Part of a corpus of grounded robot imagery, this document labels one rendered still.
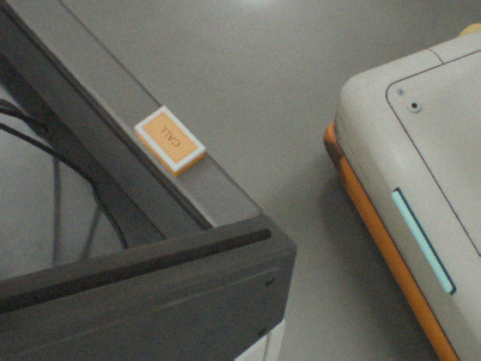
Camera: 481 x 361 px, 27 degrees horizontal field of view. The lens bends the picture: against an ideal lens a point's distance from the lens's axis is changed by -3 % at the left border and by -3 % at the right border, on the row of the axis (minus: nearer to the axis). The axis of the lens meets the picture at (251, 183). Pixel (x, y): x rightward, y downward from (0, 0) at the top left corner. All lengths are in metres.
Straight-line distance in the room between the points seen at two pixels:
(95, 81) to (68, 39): 0.05
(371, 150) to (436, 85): 0.16
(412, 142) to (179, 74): 0.56
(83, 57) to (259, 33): 1.21
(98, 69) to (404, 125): 0.86
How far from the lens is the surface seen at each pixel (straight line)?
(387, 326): 1.77
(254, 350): 0.90
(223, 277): 0.68
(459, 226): 1.55
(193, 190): 0.77
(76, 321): 0.56
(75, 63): 0.84
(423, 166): 1.58
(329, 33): 2.04
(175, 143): 0.78
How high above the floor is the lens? 1.64
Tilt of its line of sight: 62 degrees down
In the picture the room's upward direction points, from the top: 5 degrees clockwise
